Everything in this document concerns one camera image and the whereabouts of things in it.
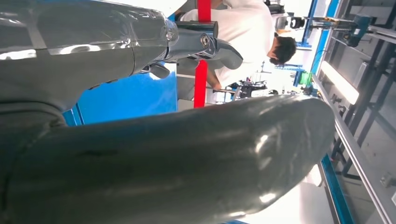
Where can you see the ceiling light strip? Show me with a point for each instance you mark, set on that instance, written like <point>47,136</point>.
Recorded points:
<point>338,82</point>

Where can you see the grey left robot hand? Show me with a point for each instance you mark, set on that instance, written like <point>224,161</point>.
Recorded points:
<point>185,160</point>

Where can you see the person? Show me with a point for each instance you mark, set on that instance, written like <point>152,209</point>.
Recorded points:
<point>244,31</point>

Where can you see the black equipment on table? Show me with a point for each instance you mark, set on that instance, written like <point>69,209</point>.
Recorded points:
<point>247,88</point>

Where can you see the green background object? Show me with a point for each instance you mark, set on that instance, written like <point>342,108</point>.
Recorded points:
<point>304,78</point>

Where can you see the grey metal ceiling rail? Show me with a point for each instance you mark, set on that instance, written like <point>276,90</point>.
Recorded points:
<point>365,160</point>

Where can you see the blue overhead device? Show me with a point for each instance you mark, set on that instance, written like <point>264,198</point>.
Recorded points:
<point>359,29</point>

